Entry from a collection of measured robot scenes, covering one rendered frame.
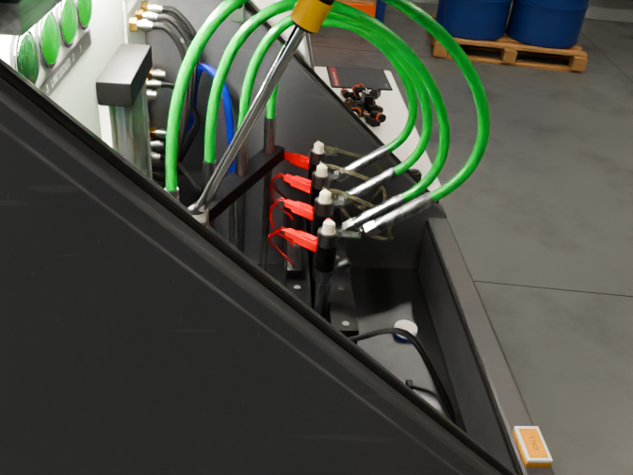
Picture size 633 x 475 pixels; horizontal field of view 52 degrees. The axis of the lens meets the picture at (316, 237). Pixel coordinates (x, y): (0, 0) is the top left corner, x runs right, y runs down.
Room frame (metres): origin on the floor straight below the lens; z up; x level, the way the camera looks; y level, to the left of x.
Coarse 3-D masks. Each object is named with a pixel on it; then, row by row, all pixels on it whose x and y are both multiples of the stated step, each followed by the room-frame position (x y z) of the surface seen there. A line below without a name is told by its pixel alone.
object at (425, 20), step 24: (240, 0) 0.70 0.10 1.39; (384, 0) 0.72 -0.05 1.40; (408, 0) 0.72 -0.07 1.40; (216, 24) 0.70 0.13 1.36; (432, 24) 0.72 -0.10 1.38; (192, 48) 0.70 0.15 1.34; (456, 48) 0.72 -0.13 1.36; (192, 72) 0.70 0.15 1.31; (480, 96) 0.73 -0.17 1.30; (168, 120) 0.70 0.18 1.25; (480, 120) 0.73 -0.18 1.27; (168, 144) 0.69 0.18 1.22; (480, 144) 0.73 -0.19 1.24; (168, 168) 0.69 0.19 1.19; (168, 192) 0.69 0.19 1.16; (432, 192) 0.73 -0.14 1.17
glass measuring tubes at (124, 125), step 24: (120, 48) 0.82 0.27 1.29; (144, 48) 0.82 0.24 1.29; (120, 72) 0.73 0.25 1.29; (144, 72) 0.78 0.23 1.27; (120, 96) 0.70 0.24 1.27; (144, 96) 0.82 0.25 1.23; (120, 120) 0.71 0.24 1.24; (144, 120) 0.81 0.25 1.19; (120, 144) 0.71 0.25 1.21; (144, 144) 0.79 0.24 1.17; (144, 168) 0.78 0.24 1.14
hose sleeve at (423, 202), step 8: (416, 200) 0.73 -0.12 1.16; (424, 200) 0.72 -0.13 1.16; (432, 200) 0.72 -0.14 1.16; (400, 208) 0.72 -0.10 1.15; (408, 208) 0.72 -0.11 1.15; (416, 208) 0.72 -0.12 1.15; (424, 208) 0.72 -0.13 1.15; (384, 216) 0.72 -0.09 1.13; (392, 216) 0.72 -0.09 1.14; (400, 216) 0.72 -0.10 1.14; (408, 216) 0.72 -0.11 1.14; (376, 224) 0.72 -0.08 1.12; (384, 224) 0.72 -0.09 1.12; (392, 224) 0.72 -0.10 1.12
